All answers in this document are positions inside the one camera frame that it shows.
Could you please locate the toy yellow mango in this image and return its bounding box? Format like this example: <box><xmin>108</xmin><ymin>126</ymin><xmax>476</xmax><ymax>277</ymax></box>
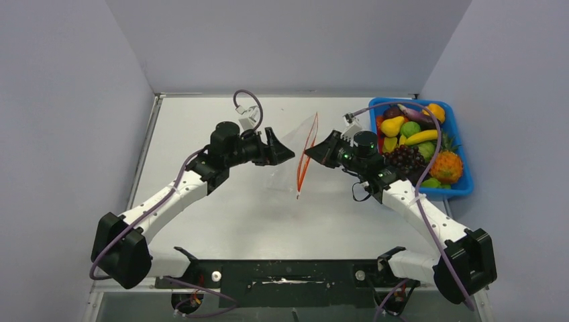
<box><xmin>380</xmin><ymin>116</ymin><xmax>405</xmax><ymax>138</ymax></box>

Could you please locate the blue plastic bin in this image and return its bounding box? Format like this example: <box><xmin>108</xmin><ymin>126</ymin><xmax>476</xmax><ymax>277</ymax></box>
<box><xmin>368</xmin><ymin>97</ymin><xmax>474</xmax><ymax>199</ymax></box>

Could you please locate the toy light green cabbage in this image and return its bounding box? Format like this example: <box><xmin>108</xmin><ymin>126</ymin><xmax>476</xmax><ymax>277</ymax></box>
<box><xmin>417</xmin><ymin>141</ymin><xmax>436</xmax><ymax>162</ymax></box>

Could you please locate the purple cable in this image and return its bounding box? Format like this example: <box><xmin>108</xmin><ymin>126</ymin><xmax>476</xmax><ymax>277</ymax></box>
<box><xmin>89</xmin><ymin>89</ymin><xmax>264</xmax><ymax>282</ymax></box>
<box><xmin>351</xmin><ymin>100</ymin><xmax>476</xmax><ymax>312</ymax></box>

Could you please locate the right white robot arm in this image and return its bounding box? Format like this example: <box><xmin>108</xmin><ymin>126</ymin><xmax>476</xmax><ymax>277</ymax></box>
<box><xmin>305</xmin><ymin>131</ymin><xmax>497</xmax><ymax>304</ymax></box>

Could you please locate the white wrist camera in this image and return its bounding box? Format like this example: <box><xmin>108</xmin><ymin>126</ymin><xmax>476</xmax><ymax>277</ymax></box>
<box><xmin>341</xmin><ymin>113</ymin><xmax>363</xmax><ymax>144</ymax></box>
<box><xmin>236</xmin><ymin>105</ymin><xmax>260</xmax><ymax>131</ymax></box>

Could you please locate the toy pineapple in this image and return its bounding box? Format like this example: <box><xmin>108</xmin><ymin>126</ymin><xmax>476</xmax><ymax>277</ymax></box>
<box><xmin>429</xmin><ymin>132</ymin><xmax>464</xmax><ymax>184</ymax></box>

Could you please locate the toy yellow starfruit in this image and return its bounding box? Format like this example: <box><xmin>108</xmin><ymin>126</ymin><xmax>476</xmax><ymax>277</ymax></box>
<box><xmin>382</xmin><ymin>137</ymin><xmax>398</xmax><ymax>153</ymax></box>

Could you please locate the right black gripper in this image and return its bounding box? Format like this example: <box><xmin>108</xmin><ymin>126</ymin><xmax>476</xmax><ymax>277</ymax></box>
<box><xmin>305</xmin><ymin>131</ymin><xmax>366</xmax><ymax>175</ymax></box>

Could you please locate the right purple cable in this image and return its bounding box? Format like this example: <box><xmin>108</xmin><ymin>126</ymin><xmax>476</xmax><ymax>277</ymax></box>
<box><xmin>351</xmin><ymin>100</ymin><xmax>476</xmax><ymax>312</ymax></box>

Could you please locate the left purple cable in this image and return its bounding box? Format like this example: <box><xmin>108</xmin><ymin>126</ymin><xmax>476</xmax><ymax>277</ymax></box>
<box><xmin>89</xmin><ymin>89</ymin><xmax>264</xmax><ymax>282</ymax></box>

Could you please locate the toy purple grape bunch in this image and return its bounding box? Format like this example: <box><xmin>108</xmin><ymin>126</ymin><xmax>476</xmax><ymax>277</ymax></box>
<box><xmin>382</xmin><ymin>145</ymin><xmax>427</xmax><ymax>174</ymax></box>

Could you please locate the toy yellow banana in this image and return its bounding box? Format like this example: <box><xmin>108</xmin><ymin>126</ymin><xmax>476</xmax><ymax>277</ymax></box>
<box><xmin>405</xmin><ymin>129</ymin><xmax>439</xmax><ymax>146</ymax></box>

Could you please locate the toy dark passion fruit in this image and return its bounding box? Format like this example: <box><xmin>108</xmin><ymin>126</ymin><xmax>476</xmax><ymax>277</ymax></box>
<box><xmin>382</xmin><ymin>105</ymin><xmax>402</xmax><ymax>120</ymax></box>

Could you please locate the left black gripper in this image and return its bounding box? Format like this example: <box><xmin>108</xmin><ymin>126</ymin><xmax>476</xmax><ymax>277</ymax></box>
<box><xmin>225</xmin><ymin>127</ymin><xmax>294</xmax><ymax>168</ymax></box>

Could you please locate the toy green custard apple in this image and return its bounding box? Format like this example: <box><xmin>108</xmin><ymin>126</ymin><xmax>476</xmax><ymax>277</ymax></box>
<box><xmin>400</xmin><ymin>121</ymin><xmax>421</xmax><ymax>138</ymax></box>

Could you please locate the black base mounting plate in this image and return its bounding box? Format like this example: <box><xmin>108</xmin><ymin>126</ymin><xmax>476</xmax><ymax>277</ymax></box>
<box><xmin>154</xmin><ymin>257</ymin><xmax>419</xmax><ymax>315</ymax></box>

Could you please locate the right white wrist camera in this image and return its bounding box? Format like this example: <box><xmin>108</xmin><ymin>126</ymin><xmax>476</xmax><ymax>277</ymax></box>
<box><xmin>341</xmin><ymin>113</ymin><xmax>363</xmax><ymax>144</ymax></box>

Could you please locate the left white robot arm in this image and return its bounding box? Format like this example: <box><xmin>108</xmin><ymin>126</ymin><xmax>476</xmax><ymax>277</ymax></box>
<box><xmin>89</xmin><ymin>121</ymin><xmax>295</xmax><ymax>289</ymax></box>

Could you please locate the toy orange bell pepper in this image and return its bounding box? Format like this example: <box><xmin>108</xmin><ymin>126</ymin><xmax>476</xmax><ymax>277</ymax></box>
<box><xmin>427</xmin><ymin>103</ymin><xmax>446</xmax><ymax>123</ymax></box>

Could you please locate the toy green lime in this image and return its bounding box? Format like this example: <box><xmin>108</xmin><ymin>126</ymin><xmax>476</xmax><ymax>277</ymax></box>
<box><xmin>421</xmin><ymin>177</ymin><xmax>451</xmax><ymax>189</ymax></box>

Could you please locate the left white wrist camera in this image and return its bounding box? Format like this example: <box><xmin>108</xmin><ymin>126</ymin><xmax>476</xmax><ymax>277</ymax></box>
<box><xmin>236</xmin><ymin>105</ymin><xmax>260</xmax><ymax>131</ymax></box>

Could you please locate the toy purple eggplant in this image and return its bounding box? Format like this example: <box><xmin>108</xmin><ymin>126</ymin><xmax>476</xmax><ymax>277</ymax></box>
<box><xmin>397</xmin><ymin>104</ymin><xmax>442</xmax><ymax>129</ymax></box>

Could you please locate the clear zip top bag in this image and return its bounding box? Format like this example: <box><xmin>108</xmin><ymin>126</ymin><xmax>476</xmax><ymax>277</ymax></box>
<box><xmin>264</xmin><ymin>112</ymin><xmax>319</xmax><ymax>199</ymax></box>

